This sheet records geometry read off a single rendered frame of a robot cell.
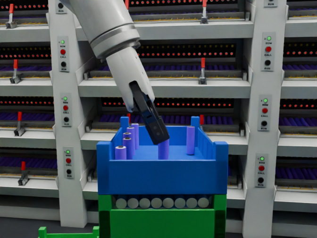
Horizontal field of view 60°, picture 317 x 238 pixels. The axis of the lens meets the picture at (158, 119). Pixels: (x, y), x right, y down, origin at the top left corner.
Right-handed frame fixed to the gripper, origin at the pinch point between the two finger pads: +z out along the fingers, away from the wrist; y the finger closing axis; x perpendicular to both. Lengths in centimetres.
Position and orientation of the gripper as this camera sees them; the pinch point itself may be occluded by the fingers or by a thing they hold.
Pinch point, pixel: (157, 130)
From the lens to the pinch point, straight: 50.2
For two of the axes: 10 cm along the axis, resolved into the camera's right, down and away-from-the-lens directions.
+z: 4.2, 9.0, 1.4
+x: 9.1, -4.2, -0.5
